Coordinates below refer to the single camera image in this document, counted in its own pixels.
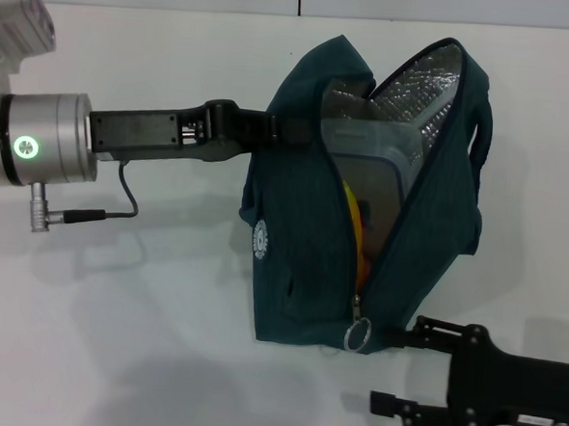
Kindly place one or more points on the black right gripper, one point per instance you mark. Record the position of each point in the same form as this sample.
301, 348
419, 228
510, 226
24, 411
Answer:
510, 396

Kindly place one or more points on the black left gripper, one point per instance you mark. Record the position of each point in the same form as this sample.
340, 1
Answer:
135, 134

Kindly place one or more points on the dark teal insulated lunch bag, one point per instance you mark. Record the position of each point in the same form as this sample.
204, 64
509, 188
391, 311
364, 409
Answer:
301, 252

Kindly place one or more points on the yellow toy banana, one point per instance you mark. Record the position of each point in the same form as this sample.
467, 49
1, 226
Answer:
354, 217

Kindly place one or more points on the clear lunch box blue rim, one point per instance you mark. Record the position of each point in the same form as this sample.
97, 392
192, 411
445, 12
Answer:
378, 180

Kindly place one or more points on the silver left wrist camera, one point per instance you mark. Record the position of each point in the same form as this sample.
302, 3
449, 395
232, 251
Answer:
21, 18

